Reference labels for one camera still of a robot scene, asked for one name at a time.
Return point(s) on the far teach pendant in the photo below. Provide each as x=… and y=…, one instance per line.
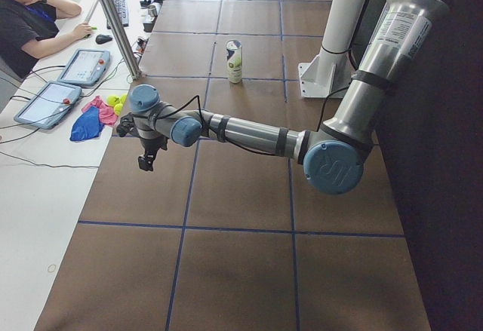
x=85, y=68

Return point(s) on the pink cloth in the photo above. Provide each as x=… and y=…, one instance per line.
x=106, y=113

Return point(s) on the seated person in black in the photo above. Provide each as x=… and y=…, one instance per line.
x=29, y=31

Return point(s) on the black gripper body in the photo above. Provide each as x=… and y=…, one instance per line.
x=151, y=145

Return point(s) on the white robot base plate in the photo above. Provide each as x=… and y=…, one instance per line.
x=330, y=69

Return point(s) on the aluminium frame post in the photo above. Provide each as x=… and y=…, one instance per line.
x=121, y=38

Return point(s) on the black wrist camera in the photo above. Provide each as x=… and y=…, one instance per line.
x=127, y=126

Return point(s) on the black computer mouse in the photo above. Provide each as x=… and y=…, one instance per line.
x=102, y=39

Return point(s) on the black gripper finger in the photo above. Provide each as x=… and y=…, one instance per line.
x=145, y=162

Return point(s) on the blue cloth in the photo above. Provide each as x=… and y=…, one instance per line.
x=87, y=126

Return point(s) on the spare tennis ball on desk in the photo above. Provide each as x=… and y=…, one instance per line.
x=112, y=100

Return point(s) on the teach pendant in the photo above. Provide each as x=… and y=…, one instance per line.
x=85, y=68
x=49, y=106

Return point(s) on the white tennis ball can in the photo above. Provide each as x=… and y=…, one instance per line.
x=234, y=61

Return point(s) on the small metal cup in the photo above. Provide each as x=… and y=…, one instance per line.
x=152, y=10

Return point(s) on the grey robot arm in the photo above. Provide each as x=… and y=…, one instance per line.
x=334, y=154

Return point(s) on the black keyboard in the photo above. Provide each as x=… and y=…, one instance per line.
x=121, y=7

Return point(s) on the near teach pendant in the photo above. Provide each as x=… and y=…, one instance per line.
x=49, y=106

